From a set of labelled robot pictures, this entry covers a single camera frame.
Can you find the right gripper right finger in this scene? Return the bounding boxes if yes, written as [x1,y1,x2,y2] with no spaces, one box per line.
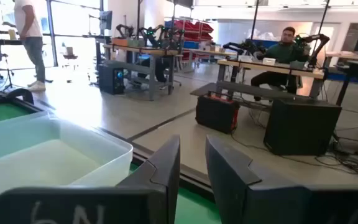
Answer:
[206,134,358,224]

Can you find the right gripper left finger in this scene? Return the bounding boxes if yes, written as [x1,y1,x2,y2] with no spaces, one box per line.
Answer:
[0,134,181,224]

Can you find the green table mat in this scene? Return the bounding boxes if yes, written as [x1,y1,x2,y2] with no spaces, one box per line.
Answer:
[0,102,222,224]

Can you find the black red power station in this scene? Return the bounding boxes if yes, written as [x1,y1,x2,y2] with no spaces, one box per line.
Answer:
[195,91,241,135]

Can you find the black computer tower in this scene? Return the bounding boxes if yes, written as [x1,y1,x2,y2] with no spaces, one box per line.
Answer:
[263,98,342,156]

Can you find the clear plastic bin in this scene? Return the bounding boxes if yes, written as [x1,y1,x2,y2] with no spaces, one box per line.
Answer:
[0,111,134,224]

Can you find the black tower with blue light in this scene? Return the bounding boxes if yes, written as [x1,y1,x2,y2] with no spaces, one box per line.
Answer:
[98,63,126,96]

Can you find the wooden top workbench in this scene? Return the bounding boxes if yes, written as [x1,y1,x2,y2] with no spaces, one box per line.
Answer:
[103,43,180,101]
[190,58,326,105]

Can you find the seated person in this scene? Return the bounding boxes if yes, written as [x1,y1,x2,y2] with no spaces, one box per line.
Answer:
[250,26,311,102]

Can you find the black desk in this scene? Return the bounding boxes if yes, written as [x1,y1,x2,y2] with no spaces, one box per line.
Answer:
[324,51,358,106]

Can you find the red storage bin rack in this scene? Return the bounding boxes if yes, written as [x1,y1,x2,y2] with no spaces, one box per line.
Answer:
[165,19,214,62]

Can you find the small mounted monitor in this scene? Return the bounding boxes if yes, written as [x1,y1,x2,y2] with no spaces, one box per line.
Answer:
[99,11,113,31]

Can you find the standing person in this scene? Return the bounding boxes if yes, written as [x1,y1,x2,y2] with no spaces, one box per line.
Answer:
[12,0,47,92]

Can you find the black frame clamp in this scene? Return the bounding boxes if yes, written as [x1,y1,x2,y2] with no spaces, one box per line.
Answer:
[6,88,34,104]

